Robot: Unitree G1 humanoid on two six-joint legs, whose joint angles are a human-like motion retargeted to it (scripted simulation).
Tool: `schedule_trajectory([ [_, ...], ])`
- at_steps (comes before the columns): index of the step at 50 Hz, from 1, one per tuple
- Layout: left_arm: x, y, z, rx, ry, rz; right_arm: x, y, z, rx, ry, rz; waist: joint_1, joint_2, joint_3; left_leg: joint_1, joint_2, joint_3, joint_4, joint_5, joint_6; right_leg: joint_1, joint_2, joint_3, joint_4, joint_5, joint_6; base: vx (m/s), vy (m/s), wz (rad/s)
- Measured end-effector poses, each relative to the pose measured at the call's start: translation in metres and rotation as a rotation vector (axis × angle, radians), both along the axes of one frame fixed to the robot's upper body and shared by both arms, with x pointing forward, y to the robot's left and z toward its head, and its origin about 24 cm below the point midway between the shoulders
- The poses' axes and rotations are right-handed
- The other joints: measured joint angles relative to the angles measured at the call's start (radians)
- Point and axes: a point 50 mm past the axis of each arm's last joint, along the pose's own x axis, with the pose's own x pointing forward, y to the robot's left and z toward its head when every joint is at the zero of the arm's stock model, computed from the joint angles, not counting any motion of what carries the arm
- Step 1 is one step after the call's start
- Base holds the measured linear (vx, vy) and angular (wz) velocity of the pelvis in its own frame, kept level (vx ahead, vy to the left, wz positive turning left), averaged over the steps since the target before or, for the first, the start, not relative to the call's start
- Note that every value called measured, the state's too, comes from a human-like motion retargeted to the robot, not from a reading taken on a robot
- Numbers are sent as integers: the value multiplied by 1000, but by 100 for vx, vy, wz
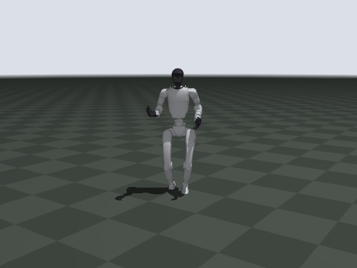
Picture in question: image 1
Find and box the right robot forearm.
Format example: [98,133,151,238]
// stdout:
[155,107,161,118]

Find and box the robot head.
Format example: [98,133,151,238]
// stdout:
[172,68,184,89]

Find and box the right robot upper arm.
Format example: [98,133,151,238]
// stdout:
[157,89,168,113]

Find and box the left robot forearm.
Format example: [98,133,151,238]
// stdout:
[194,105,202,121]

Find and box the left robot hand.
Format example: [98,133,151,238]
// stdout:
[193,117,201,130]

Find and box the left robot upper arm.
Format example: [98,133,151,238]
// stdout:
[188,88,201,111]

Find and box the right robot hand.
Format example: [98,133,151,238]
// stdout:
[146,106,157,117]

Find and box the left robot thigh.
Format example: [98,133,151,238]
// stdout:
[183,128,196,169]

